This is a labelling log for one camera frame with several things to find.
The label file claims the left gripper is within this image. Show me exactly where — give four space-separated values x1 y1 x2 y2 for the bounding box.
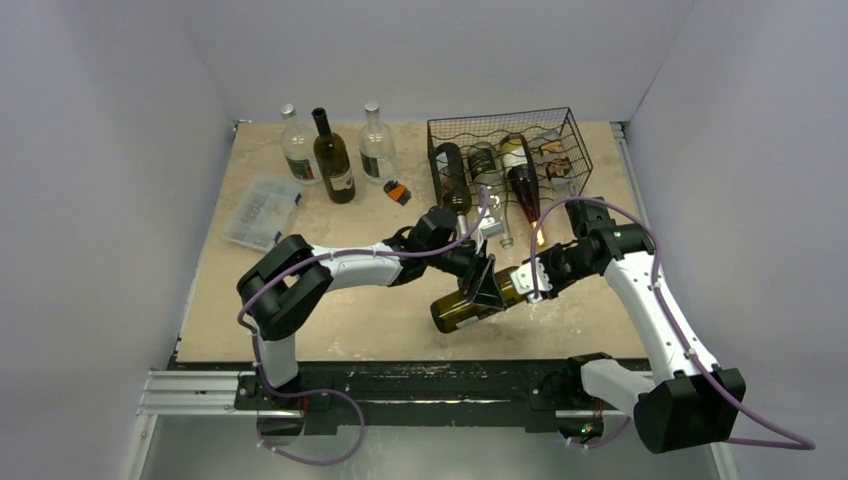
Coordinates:
425 237 507 310

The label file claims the green bottle silver cap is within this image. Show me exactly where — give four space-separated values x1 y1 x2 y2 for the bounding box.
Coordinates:
435 142 472 236

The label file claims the clear glass bottle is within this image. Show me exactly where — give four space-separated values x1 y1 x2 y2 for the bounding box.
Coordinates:
280 103 322 185
358 100 396 184

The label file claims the dark green wine bottle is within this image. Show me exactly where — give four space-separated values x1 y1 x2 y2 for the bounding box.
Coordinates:
311 107 356 204

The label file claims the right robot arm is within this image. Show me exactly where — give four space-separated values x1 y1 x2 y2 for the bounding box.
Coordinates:
528 197 746 454

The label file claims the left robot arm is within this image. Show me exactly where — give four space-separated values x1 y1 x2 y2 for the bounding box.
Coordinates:
236 206 507 409

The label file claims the red bottle gold cap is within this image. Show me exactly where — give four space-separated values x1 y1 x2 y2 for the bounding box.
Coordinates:
499 133 541 230

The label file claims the clear slim empty bottle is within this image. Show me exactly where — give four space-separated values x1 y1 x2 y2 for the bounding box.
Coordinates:
467 142 514 249

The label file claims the orange hex key set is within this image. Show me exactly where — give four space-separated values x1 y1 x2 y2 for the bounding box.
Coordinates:
383 180 411 205

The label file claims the clear plastic organizer box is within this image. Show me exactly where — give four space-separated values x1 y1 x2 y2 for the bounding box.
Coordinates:
221 174 302 252

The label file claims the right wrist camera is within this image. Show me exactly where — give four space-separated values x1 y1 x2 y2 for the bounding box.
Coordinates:
510 257 552 303

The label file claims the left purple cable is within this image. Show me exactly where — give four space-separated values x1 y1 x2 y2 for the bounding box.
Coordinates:
236 185 493 467

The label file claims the purple cable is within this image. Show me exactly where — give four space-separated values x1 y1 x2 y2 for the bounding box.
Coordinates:
236 185 493 467
528 196 817 452

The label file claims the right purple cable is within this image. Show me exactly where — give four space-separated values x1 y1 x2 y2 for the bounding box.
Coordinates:
528 196 817 452

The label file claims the aluminium frame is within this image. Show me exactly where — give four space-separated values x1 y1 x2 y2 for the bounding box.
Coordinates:
119 121 740 480

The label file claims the black wire wine rack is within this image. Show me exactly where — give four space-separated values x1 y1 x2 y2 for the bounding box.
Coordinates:
426 107 594 215

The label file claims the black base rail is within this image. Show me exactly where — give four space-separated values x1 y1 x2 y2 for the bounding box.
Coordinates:
165 359 644 439

